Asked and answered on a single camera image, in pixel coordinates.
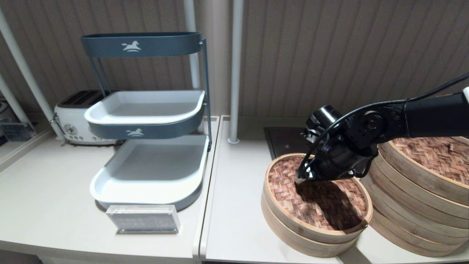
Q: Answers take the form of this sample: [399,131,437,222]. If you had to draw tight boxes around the white metal shelf pole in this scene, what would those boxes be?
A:
[227,0,244,144]
[0,7,66,140]
[182,0,201,91]
[0,74,32,124]

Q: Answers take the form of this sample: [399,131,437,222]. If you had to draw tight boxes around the white retro toaster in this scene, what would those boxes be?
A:
[54,89,121,145]

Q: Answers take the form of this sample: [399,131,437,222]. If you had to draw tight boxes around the small bamboo steamer basket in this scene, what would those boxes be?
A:
[261,191,361,258]

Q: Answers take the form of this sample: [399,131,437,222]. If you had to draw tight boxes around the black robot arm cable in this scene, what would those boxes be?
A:
[302,71,469,176]

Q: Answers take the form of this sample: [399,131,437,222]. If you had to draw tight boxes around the small grey sign block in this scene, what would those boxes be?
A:
[0,122,36,142]

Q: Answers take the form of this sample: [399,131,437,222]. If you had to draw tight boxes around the black induction cooktop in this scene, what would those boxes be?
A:
[264,127,312,160]

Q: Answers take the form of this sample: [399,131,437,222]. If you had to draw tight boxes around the large bamboo steamer basket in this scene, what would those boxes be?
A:
[366,152,469,230]
[359,172,469,257]

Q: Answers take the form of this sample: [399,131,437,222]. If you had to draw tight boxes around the clear acrylic warning sign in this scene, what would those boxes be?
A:
[106,205,181,234]

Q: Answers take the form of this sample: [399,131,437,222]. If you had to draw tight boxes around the white-lined blue rack tray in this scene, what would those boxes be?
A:
[90,134,210,211]
[84,90,206,140]

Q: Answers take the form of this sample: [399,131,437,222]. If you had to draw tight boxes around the black cylindrical wrist camera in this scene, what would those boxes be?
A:
[306,105,344,144]

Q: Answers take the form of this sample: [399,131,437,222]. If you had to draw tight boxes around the dark blue horse-logo rack tier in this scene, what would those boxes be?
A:
[81,32,202,59]

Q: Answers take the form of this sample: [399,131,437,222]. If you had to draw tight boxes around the three-tier blue tray rack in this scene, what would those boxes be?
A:
[89,37,213,152]

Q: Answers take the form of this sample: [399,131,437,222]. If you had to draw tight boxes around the small woven bamboo steamer lid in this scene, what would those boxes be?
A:
[263,153,373,244]

